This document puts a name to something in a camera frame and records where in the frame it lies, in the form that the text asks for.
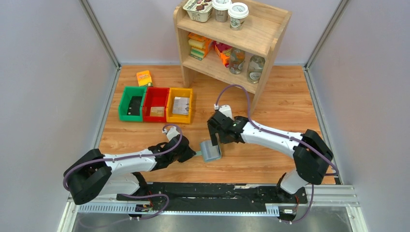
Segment tan card in red bin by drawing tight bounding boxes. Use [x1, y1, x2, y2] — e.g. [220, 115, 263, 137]
[150, 106, 164, 117]

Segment black item in green bin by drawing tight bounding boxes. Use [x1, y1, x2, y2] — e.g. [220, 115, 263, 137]
[127, 96, 143, 116]

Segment teal card holder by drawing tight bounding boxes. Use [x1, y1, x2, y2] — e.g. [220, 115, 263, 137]
[194, 140, 222, 162]

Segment orange yellow snack box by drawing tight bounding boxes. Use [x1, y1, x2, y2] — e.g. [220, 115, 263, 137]
[136, 70, 153, 87]

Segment orange red snack box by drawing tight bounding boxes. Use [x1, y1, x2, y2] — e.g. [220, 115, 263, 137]
[214, 41, 233, 68]

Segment red plastic bin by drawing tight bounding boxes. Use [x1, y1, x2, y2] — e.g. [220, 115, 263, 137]
[142, 87, 170, 123]

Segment right clear glass bottle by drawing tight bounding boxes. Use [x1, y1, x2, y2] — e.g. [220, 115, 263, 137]
[247, 55, 265, 84]

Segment white packet in yellow bin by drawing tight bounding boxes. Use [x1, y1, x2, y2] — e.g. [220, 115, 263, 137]
[172, 97, 190, 116]

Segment aluminium frame rail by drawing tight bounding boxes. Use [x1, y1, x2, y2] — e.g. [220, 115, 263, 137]
[58, 182, 368, 232]

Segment left clear glass bottle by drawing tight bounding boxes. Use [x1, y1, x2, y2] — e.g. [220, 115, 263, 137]
[229, 47, 246, 74]

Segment coffee cup white lid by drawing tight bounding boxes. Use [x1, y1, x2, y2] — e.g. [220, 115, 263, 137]
[212, 0, 232, 22]
[228, 2, 249, 30]

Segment left coffee cup white lid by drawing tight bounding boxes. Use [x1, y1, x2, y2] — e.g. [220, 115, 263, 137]
[212, 0, 232, 22]

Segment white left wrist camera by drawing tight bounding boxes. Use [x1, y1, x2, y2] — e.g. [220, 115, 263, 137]
[162, 126, 180, 141]

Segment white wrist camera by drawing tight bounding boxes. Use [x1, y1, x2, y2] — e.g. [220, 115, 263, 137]
[214, 104, 234, 119]
[162, 126, 180, 141]

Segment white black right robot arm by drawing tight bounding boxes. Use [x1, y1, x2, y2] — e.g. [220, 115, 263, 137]
[207, 110, 334, 194]

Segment green plastic bin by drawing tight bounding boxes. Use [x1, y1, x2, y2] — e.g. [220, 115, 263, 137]
[118, 86, 147, 122]

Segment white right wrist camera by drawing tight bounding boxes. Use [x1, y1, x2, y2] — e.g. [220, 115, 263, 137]
[214, 104, 234, 119]

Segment stack of sponges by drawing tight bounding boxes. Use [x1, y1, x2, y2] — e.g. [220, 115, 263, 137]
[188, 32, 214, 60]

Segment clear glass bottle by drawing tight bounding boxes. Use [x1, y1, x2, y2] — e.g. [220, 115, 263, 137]
[247, 55, 265, 84]
[229, 47, 246, 74]

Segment yellow plastic bin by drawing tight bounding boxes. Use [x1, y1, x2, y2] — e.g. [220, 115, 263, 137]
[166, 87, 193, 124]

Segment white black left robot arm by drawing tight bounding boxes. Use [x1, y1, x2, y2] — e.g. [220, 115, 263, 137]
[63, 134, 196, 205]

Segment wooden shelf unit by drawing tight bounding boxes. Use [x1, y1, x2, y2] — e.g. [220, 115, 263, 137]
[173, 0, 292, 112]

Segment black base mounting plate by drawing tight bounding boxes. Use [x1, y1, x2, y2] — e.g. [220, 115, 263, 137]
[117, 182, 308, 220]

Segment right coffee cup white lid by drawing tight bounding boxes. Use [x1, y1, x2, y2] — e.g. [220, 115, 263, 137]
[228, 2, 249, 30]

